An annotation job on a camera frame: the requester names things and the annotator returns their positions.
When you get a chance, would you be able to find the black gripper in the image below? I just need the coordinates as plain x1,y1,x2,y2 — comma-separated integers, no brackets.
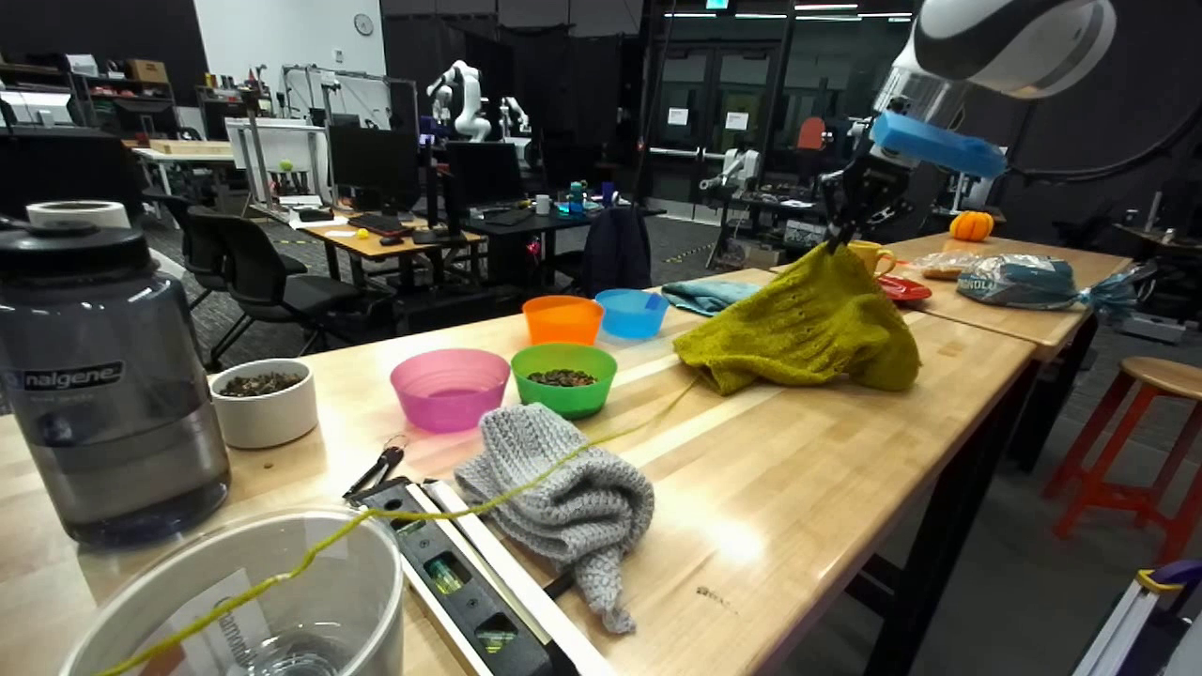
818,146,914,256

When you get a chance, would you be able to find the yellow knit cloth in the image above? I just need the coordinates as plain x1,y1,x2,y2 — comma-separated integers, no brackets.
668,239,923,398

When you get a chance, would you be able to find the yellow string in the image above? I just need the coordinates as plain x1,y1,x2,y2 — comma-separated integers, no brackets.
97,378,703,676

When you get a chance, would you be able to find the teal cloth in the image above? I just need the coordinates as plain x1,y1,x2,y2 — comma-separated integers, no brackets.
659,273,762,318

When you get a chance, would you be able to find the grey knit cloth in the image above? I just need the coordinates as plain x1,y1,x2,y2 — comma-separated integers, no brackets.
452,403,659,639

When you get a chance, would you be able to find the yellow cup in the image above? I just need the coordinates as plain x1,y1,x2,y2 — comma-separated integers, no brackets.
859,239,903,283

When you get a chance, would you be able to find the red plate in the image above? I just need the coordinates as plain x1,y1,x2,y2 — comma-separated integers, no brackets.
879,273,936,310

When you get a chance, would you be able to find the small beige object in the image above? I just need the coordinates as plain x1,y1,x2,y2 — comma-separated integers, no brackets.
918,248,973,283

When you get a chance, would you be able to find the small orange object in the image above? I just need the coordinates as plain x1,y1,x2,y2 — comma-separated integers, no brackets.
946,208,999,244

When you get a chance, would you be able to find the blue plastic bowl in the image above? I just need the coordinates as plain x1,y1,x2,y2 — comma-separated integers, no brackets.
593,286,674,344

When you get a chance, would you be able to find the crumpled clear plastic bag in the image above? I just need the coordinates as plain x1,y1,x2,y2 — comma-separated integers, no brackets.
1082,258,1160,316

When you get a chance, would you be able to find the orange plastic bowl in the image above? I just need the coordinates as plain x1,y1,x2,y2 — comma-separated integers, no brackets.
517,293,604,348

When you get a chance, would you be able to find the green plastic bowl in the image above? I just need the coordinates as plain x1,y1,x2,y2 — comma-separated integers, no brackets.
507,340,624,420

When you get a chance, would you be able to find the orange metal stool wooden seat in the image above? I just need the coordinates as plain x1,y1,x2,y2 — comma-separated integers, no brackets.
1043,353,1202,566

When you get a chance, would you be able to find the black monitor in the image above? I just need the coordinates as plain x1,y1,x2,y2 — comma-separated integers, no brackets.
332,116,426,219
444,139,530,211

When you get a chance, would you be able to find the pink plastic bowl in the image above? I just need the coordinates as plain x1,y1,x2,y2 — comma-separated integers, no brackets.
387,344,516,437

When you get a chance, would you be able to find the wooden desk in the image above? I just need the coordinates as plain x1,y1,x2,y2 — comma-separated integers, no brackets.
254,198,484,298

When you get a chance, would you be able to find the black spirit level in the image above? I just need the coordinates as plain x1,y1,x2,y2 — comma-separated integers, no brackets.
345,468,616,676

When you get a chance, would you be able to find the small black clip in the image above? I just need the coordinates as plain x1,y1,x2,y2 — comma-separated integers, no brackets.
343,442,410,503

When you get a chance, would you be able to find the black office chair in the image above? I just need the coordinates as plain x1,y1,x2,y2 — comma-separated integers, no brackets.
186,201,370,368

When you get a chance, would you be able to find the small white ceramic bowl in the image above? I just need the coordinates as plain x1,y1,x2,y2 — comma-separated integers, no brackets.
206,353,325,450

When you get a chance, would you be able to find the large white bowl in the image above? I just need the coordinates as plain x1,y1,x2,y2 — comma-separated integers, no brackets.
57,506,410,676

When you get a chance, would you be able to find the dark storage shelf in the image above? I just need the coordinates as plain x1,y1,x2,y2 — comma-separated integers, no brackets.
67,50,179,134

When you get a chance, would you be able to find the white paper label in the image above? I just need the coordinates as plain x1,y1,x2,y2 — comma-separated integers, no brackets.
117,566,274,676

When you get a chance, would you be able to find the grey blender jar black lid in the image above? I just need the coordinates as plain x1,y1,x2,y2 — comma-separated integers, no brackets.
0,195,237,549

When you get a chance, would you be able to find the wooden table black frame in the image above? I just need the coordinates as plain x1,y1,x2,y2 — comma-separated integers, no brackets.
767,229,1140,479
0,263,1043,676

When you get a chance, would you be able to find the metal rail with yellow clip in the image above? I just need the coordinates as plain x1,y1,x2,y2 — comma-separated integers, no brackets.
1067,554,1202,676

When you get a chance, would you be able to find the white frame box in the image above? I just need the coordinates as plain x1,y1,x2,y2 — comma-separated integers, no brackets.
222,112,332,211

